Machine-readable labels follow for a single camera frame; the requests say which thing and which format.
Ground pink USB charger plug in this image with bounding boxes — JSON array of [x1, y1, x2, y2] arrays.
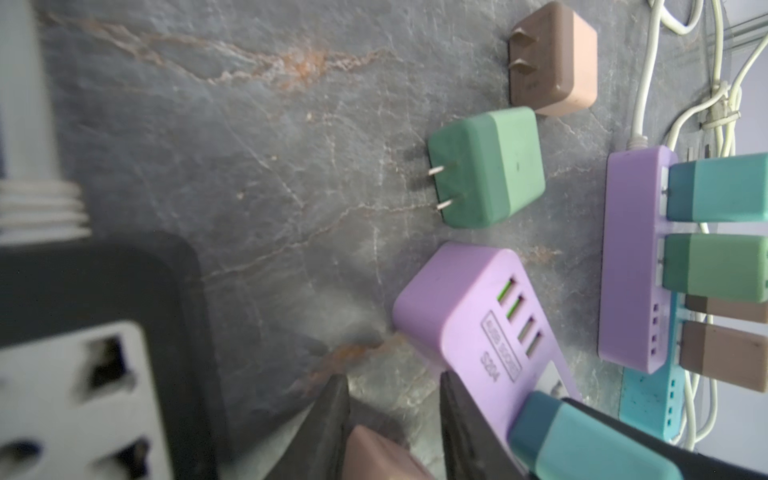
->
[[508, 1, 598, 117]]

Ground green USB charger plug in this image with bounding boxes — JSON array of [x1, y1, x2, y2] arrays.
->
[[427, 107, 546, 229]]

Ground purple power strip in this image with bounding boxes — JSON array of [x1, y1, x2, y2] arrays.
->
[[598, 146, 677, 374], [392, 242, 581, 452]]

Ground white cable of black strip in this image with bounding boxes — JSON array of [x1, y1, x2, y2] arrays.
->
[[0, 0, 92, 246]]

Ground purple power strip front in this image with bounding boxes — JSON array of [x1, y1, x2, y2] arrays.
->
[[392, 242, 581, 452]]

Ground white tangled power cables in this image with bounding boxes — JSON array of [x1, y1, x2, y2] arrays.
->
[[626, 0, 768, 451]]

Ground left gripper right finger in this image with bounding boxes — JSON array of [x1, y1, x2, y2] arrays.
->
[[439, 371, 528, 480]]

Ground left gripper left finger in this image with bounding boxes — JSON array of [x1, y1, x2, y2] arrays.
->
[[266, 374, 351, 480]]

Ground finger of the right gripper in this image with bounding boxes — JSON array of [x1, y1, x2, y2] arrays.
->
[[560, 397, 768, 480]]

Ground teal power strip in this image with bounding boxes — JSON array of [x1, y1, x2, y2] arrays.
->
[[618, 293, 691, 441]]

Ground black power strip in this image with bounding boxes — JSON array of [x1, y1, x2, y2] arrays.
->
[[1, 232, 222, 479]]

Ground green charger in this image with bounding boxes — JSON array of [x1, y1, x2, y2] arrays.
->
[[662, 233, 767, 303]]

